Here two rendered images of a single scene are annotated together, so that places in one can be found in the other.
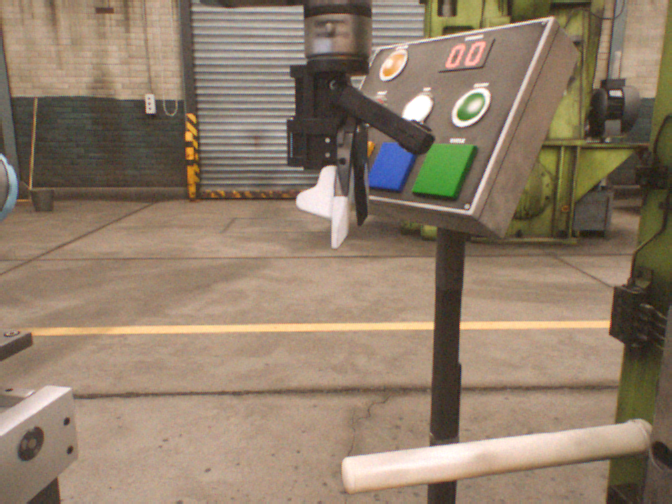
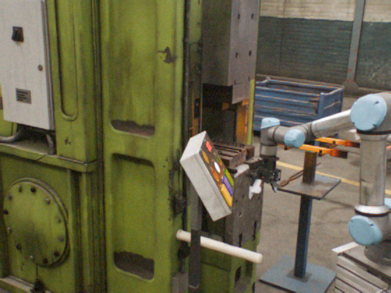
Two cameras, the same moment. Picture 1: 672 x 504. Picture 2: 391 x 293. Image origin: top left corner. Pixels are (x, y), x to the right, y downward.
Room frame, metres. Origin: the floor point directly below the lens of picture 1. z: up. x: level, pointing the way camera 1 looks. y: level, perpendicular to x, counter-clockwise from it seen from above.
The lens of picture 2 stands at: (2.31, 1.13, 1.75)
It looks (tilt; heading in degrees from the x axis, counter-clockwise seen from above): 17 degrees down; 222
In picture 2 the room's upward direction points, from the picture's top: 2 degrees clockwise
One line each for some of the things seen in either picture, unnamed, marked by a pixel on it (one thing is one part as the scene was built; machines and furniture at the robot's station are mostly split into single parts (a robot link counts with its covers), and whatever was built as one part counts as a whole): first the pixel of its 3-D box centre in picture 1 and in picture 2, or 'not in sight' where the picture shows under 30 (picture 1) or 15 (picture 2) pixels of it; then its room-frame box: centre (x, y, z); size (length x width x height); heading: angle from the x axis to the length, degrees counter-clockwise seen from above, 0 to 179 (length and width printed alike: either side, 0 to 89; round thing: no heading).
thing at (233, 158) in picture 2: not in sight; (203, 152); (0.39, -0.59, 0.96); 0.42 x 0.20 x 0.09; 102
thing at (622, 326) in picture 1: (634, 316); (179, 204); (0.74, -0.43, 0.80); 0.06 x 0.03 x 0.14; 12
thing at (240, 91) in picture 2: not in sight; (205, 87); (0.39, -0.59, 1.32); 0.42 x 0.20 x 0.10; 102
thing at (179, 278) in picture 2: not in sight; (180, 282); (0.73, -0.42, 0.36); 0.09 x 0.07 x 0.12; 12
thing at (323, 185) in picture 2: not in sight; (308, 183); (-0.30, -0.32, 0.67); 0.40 x 0.30 x 0.02; 10
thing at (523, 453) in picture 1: (498, 456); (218, 246); (0.67, -0.22, 0.62); 0.44 x 0.05 x 0.05; 102
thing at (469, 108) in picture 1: (471, 107); not in sight; (0.75, -0.18, 1.09); 0.05 x 0.03 x 0.04; 12
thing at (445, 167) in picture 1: (445, 171); (227, 178); (0.73, -0.15, 1.01); 0.07 x 0.05 x 0.07; 37
